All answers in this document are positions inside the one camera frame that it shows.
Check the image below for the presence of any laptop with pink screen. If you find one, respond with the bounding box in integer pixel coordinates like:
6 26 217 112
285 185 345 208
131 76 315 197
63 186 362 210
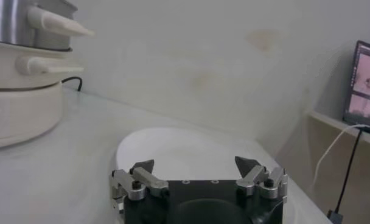
343 40 370 138

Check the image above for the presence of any white charging cable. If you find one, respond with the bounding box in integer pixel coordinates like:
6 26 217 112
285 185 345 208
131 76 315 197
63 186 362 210
312 123 370 187

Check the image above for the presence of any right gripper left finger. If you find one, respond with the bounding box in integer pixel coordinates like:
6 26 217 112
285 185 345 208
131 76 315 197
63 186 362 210
108 159 170 214

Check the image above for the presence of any white round plate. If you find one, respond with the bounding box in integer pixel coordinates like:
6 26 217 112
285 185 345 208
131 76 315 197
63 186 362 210
115 127 297 224

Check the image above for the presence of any black power adapter cable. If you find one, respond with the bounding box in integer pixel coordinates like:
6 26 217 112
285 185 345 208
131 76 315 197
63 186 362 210
326 129 364 224

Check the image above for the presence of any cream electric cooker base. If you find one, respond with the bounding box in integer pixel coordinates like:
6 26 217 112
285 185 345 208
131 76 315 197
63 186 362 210
0 40 85 150

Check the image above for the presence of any white square side table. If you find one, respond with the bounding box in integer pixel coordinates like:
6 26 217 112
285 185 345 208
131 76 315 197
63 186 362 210
274 110 370 224

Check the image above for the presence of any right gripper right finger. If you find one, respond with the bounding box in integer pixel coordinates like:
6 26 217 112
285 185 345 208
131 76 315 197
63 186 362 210
234 156 289 201

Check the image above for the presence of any black cooker power cord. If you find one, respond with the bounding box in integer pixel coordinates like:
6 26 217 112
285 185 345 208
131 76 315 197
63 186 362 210
61 76 83 93

